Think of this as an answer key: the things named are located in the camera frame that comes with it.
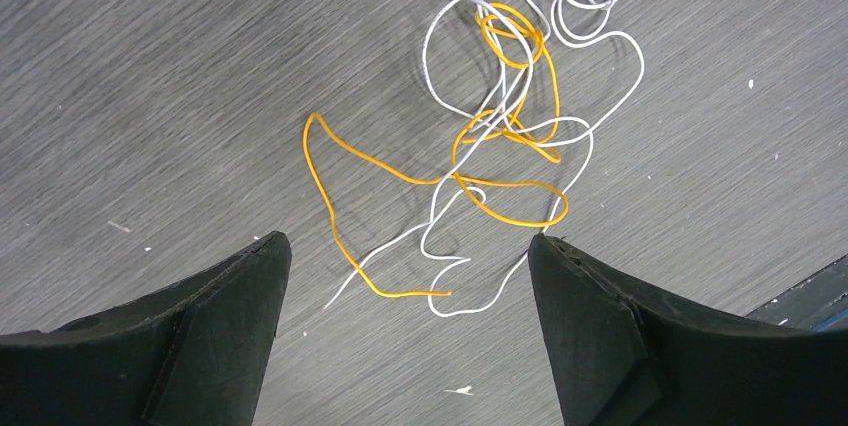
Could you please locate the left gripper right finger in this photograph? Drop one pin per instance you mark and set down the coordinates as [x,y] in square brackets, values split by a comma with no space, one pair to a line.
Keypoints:
[626,352]

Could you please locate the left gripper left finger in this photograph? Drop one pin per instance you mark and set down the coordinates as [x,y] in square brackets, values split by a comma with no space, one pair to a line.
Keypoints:
[192,353]

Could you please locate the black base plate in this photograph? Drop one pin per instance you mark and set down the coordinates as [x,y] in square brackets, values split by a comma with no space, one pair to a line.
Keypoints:
[817,303]

